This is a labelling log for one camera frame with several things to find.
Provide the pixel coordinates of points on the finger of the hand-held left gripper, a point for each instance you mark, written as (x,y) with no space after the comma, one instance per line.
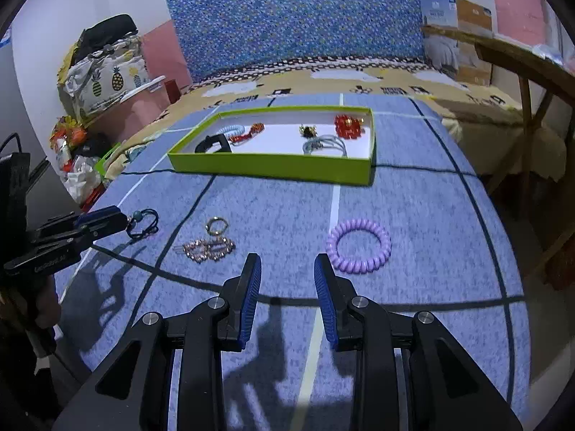
(96,216)
(110,229)

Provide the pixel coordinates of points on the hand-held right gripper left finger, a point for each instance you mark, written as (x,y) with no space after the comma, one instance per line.
(249,296)

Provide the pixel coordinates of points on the pink storage box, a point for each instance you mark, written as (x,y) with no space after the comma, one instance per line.
(139,110)

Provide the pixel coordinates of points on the white lid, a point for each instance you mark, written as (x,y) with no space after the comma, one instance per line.
(146,86)

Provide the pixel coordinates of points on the brown cardboard box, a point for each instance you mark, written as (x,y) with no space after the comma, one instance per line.
(476,18)

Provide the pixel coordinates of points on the blue checked blanket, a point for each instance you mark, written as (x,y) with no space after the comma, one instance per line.
(426,233)

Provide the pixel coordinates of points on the rhinestone hair clip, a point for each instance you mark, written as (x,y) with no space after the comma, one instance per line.
(197,248)

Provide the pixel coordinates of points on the colourful snack bags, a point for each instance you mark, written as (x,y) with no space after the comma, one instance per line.
(67,134)

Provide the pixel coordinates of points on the printed carton under table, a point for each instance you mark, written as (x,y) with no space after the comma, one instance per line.
(449,56)

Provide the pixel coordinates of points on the green plastic basket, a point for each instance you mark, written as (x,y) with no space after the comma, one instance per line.
(105,159)

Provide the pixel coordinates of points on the white plastic bag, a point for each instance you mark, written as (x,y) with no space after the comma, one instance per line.
(81,175)

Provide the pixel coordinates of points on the green cardboard box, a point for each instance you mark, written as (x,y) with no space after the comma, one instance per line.
(269,168)

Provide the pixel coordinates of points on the black bag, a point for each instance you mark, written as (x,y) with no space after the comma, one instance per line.
(108,29)

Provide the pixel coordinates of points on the wooden table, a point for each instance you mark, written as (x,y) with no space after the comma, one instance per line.
(521,60)

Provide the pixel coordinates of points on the blue floral headboard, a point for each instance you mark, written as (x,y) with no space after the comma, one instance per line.
(305,13)

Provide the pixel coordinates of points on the gold black brooch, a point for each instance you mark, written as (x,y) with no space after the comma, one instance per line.
(307,131)

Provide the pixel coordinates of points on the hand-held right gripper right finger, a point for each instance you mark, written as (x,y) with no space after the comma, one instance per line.
(325,296)

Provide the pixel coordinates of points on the white blue carton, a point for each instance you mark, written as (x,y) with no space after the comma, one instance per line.
(438,11)

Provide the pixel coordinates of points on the grey metal cabinet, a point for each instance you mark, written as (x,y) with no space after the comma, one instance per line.
(22,107)

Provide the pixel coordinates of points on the black wrist band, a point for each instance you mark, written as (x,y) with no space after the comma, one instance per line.
(222,146)

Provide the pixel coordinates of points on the pineapple print bag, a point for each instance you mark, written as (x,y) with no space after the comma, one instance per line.
(108,78)

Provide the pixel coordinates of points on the clear plastic bags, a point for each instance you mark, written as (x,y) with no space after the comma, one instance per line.
(552,56)

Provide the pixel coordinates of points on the yellow printed bed sheet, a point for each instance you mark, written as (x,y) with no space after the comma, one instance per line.
(310,84)

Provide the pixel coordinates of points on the person's left hand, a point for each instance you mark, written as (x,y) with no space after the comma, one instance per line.
(47,305)

